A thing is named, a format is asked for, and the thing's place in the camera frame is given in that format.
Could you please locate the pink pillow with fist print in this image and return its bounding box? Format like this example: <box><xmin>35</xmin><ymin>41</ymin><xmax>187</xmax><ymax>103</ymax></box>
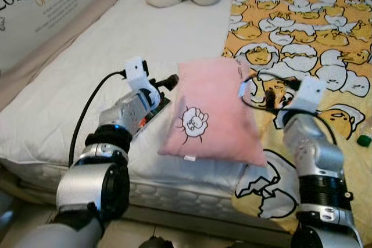
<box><xmin>158</xmin><ymin>57</ymin><xmax>269</xmax><ymax>168</ymax></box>

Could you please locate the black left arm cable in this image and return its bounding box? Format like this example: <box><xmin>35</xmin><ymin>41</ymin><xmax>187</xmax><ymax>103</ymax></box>
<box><xmin>68</xmin><ymin>70</ymin><xmax>127</xmax><ymax>167</ymax></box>

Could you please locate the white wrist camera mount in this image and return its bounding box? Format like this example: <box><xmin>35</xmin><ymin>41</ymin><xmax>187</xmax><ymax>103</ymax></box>
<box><xmin>124</xmin><ymin>56</ymin><xmax>162</xmax><ymax>108</ymax></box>
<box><xmin>278</xmin><ymin>77</ymin><xmax>328</xmax><ymax>128</ymax></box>

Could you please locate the white quilted mattress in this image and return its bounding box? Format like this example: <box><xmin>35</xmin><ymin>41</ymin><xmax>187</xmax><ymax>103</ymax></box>
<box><xmin>0</xmin><ymin>0</ymin><xmax>294</xmax><ymax>234</ymax></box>

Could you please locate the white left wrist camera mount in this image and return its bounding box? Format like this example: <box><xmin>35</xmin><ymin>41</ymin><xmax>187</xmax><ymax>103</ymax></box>
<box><xmin>124</xmin><ymin>56</ymin><xmax>162</xmax><ymax>108</ymax></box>

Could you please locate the clear bottle with green cap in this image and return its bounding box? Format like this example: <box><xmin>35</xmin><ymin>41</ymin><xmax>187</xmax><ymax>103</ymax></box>
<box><xmin>355</xmin><ymin>117</ymin><xmax>372</xmax><ymax>148</ymax></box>

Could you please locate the beige bed frame rail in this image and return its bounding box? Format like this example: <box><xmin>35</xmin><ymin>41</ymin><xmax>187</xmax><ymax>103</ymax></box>
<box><xmin>0</xmin><ymin>0</ymin><xmax>124</xmax><ymax>112</ymax></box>

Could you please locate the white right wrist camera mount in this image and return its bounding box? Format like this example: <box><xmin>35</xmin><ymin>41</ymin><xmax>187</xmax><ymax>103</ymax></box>
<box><xmin>278</xmin><ymin>77</ymin><xmax>328</xmax><ymax>128</ymax></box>

